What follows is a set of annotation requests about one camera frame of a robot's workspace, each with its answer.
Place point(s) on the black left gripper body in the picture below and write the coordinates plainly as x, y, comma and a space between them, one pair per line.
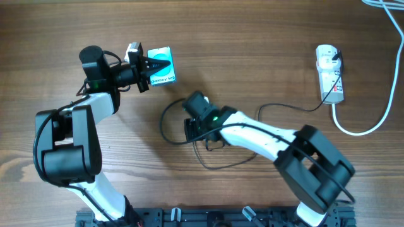
140, 79

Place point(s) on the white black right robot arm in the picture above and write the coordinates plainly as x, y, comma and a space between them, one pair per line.
313, 168

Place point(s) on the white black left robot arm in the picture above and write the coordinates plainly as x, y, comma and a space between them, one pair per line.
66, 149

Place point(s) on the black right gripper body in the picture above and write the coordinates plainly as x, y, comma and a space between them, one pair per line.
194, 130

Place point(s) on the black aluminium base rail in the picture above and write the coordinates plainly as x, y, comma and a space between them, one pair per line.
272, 216

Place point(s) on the white power strip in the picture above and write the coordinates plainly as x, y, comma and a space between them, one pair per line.
329, 63

